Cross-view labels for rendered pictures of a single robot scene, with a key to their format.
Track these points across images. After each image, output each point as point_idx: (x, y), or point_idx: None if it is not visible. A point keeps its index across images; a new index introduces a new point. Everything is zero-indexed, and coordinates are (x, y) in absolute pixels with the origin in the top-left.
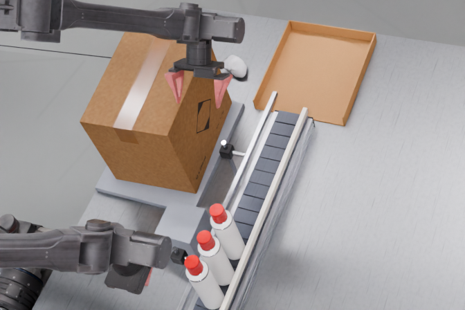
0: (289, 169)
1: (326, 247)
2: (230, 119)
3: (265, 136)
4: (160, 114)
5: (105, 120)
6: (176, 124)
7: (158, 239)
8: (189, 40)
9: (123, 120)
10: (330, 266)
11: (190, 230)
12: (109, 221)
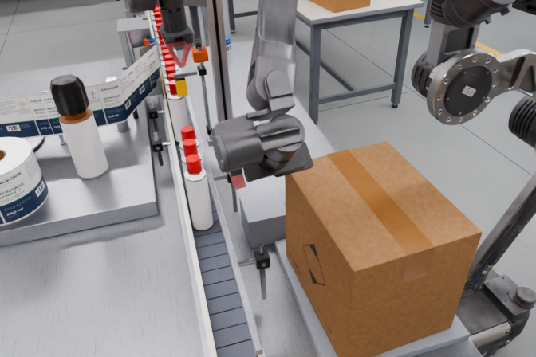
0: (199, 311)
1: (130, 283)
2: (324, 345)
3: None
4: (313, 174)
5: (363, 151)
6: (292, 186)
7: None
8: (247, 83)
9: (344, 156)
10: (119, 271)
11: (246, 204)
12: None
